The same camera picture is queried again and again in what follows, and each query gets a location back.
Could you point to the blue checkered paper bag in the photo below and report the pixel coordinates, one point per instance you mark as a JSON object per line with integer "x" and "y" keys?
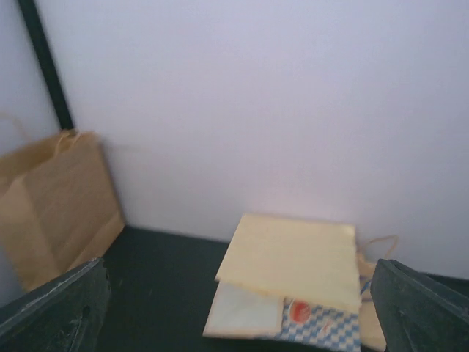
{"x": 319, "y": 326}

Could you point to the flat tan paper bag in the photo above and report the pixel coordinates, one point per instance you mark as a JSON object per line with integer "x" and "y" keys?
{"x": 311, "y": 261}

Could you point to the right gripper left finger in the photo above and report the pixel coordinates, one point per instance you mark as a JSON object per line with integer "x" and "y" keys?
{"x": 64, "y": 314}

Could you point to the flat white paper bag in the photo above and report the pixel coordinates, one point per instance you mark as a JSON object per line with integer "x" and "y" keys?
{"x": 242, "y": 314}

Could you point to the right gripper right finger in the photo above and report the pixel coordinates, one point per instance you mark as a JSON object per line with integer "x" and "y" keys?
{"x": 419, "y": 311}

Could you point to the left black frame post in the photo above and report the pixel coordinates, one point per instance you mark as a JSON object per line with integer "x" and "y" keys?
{"x": 42, "y": 51}

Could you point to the standing brown paper bag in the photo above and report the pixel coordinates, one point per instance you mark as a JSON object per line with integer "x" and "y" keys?
{"x": 59, "y": 207}

